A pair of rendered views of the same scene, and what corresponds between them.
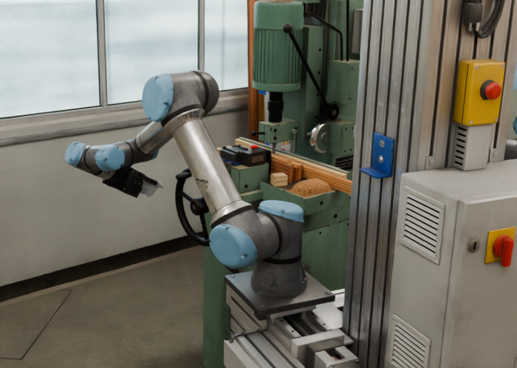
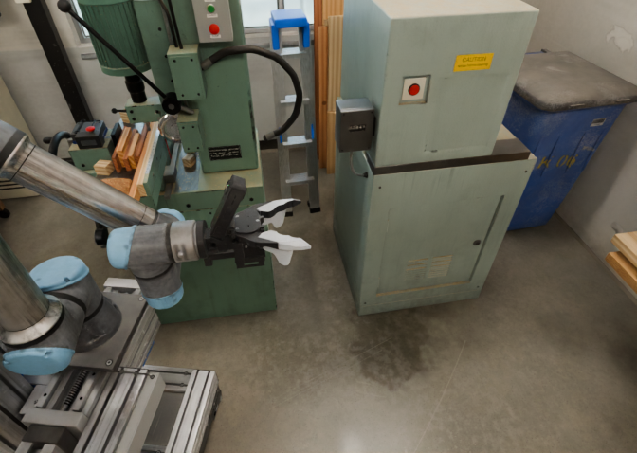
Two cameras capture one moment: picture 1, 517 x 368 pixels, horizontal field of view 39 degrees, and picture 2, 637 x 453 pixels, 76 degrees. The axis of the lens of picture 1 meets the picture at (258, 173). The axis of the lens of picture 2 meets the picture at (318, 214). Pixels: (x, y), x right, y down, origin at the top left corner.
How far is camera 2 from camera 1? 2.24 m
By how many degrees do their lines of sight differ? 37
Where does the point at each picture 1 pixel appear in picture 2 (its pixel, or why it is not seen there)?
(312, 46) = (146, 25)
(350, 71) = (172, 64)
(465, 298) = not seen: outside the picture
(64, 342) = not seen: hidden behind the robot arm
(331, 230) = (188, 216)
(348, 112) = (215, 103)
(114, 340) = not seen: hidden behind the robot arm
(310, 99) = (162, 85)
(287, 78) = (114, 63)
